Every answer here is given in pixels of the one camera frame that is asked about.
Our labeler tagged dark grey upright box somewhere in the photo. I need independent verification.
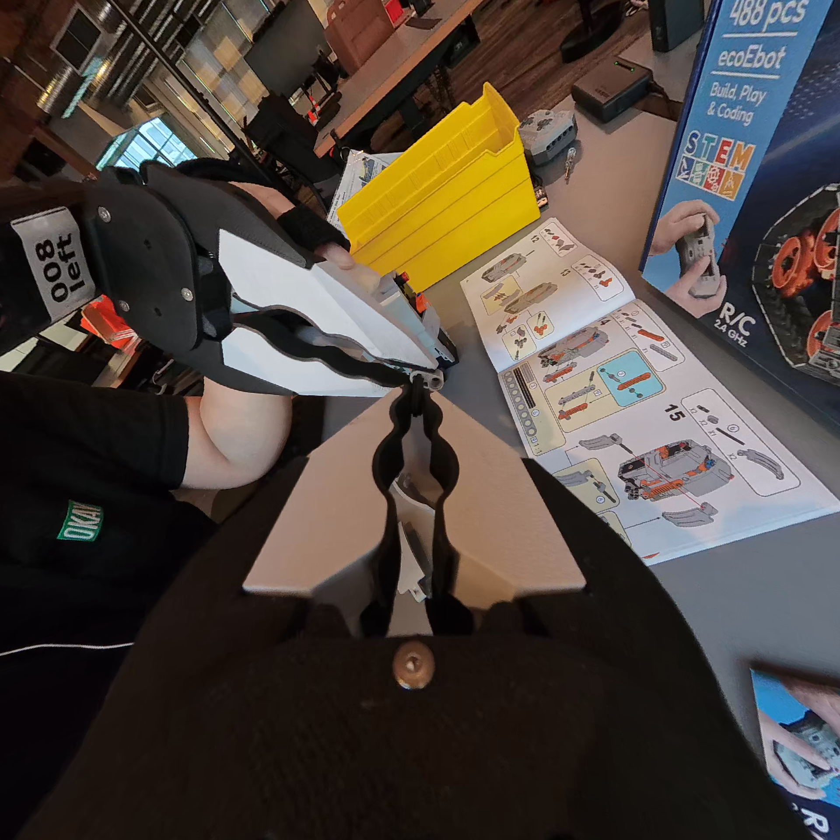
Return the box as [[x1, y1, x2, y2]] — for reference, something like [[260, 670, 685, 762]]
[[646, 0, 708, 53]]

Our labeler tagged blue robot kit box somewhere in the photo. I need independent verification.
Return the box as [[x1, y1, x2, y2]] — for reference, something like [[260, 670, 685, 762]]
[[640, 0, 840, 431]]

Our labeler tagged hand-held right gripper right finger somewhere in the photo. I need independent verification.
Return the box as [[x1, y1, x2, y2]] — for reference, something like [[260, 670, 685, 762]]
[[420, 388, 587, 635]]

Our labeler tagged brown cardboard box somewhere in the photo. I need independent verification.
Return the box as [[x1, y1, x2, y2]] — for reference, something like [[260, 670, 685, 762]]
[[325, 0, 396, 74]]

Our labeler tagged black charger box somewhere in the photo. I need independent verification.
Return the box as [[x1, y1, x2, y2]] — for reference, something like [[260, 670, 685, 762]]
[[570, 58, 656, 124]]

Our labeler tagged person's left forearm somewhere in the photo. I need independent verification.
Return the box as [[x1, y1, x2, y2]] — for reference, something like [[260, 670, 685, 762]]
[[169, 379, 298, 492]]

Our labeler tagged grey orange brick assembly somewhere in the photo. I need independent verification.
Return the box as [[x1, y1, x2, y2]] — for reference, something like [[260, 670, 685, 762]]
[[377, 269, 462, 389]]

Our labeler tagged grey battery hub brick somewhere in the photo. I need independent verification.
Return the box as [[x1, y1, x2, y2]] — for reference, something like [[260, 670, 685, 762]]
[[517, 108, 580, 166]]

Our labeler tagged long wooden table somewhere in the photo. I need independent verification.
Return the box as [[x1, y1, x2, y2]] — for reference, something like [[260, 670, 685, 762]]
[[314, 0, 490, 158]]

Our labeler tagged printed paper sheet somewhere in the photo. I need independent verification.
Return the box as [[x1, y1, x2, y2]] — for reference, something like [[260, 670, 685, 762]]
[[326, 150, 403, 227]]

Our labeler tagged black office chair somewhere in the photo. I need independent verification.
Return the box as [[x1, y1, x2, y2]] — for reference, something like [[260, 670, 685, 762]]
[[246, 92, 342, 188]]

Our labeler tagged person's left hand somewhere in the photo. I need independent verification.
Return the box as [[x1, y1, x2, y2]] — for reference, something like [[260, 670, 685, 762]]
[[233, 182, 357, 270]]

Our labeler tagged grey desk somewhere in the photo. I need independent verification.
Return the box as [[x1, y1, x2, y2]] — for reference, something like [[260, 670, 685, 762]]
[[193, 29, 840, 782]]

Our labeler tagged black pole stand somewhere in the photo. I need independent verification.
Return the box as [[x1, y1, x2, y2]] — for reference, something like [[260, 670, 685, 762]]
[[561, 0, 624, 64]]

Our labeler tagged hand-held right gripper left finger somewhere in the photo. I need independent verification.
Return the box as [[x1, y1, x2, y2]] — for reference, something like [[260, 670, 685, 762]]
[[241, 383, 417, 636]]

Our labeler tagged open instruction booklet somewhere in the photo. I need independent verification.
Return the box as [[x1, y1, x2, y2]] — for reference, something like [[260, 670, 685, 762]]
[[459, 217, 840, 567]]

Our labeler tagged yellow plastic bin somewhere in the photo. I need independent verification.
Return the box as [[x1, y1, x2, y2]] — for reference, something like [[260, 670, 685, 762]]
[[336, 82, 543, 294]]

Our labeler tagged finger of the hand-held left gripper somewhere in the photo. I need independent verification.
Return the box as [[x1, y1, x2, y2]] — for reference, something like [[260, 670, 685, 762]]
[[222, 324, 413, 399], [220, 230, 439, 375]]

